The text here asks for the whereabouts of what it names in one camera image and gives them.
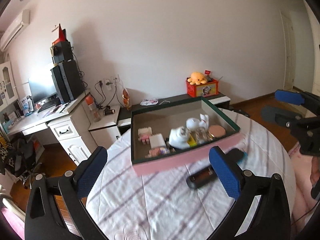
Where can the orange octopus plush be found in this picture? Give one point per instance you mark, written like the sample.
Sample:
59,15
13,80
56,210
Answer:
197,78

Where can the black speaker box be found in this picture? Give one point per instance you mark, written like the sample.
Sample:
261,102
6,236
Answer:
61,51

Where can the low black white cabinet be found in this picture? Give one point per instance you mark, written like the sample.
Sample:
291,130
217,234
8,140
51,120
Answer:
110,128

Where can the computer monitor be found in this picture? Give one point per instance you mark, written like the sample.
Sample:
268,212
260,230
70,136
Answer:
41,88

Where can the red orange storage box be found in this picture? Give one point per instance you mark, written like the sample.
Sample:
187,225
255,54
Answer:
205,90

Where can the black remote control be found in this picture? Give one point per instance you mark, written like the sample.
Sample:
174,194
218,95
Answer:
207,174

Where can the red paper bag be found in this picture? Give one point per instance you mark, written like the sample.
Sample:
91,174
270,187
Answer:
58,34

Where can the white glass door cabinet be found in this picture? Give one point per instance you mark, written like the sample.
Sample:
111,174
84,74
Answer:
8,90

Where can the wall power outlet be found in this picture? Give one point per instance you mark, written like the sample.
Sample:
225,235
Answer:
109,82

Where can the white desk with drawers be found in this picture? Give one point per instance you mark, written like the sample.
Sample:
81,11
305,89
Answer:
67,124

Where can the snack bag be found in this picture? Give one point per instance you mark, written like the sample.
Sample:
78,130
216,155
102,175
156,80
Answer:
126,99

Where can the black computer tower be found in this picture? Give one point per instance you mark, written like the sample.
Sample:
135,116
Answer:
67,81

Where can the white cat figurine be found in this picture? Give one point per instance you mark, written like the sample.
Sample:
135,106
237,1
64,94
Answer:
204,121

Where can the white earbuds case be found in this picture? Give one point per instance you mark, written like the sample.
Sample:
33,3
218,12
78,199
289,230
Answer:
192,124

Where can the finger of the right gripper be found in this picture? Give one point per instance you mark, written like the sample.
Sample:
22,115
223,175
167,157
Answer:
279,116
294,98

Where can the white brick kitty model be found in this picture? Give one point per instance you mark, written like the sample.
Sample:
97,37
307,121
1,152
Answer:
144,135

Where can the pink brick donut model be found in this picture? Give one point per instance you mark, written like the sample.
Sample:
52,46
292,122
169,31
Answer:
155,152

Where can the rose gold lidded jar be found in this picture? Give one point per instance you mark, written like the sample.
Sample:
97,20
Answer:
216,131

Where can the black office chair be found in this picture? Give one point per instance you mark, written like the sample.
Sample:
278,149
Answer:
18,157

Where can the white power adapter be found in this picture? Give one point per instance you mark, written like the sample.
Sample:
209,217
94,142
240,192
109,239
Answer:
157,140

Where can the patterned face mask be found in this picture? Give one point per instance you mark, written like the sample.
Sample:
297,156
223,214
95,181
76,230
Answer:
149,102

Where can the white travel plug adapter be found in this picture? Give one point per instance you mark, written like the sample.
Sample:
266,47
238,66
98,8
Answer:
178,138

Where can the yellow highlighter pen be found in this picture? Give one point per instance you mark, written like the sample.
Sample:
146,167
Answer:
191,141

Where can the orange capped bottle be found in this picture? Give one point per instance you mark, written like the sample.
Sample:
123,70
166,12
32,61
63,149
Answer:
93,108

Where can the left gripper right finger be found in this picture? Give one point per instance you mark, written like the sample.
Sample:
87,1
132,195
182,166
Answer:
271,219

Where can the white air conditioner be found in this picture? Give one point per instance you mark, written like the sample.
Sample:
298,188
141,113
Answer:
16,27

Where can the person's hand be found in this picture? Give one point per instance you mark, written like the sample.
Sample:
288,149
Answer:
315,174

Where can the pink green storage box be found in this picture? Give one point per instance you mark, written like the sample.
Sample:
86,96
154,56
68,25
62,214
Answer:
177,157

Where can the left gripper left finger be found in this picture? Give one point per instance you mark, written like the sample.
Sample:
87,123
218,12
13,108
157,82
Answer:
43,219

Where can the striped white table cloth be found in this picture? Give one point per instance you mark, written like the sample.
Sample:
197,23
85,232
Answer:
162,206

